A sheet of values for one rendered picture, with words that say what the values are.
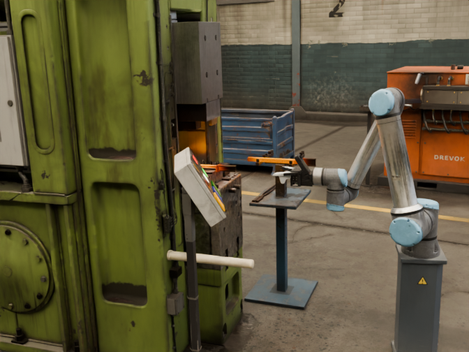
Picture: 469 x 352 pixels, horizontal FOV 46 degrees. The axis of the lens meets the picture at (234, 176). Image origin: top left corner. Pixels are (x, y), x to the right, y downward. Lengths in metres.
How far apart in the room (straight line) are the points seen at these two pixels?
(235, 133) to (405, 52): 4.37
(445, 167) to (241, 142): 2.39
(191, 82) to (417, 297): 1.56
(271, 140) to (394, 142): 4.20
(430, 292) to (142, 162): 1.56
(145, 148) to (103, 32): 0.58
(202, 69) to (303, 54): 8.17
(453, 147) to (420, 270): 3.42
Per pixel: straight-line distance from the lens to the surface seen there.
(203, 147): 3.28
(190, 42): 2.80
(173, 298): 2.90
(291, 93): 11.07
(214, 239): 2.98
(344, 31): 10.62
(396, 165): 2.66
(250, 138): 6.84
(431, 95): 6.03
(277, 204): 3.41
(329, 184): 2.84
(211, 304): 3.16
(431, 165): 6.30
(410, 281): 2.95
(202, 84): 2.81
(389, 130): 2.64
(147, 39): 2.61
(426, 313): 3.04
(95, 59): 2.82
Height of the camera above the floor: 1.71
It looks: 14 degrees down
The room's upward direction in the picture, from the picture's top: 2 degrees counter-clockwise
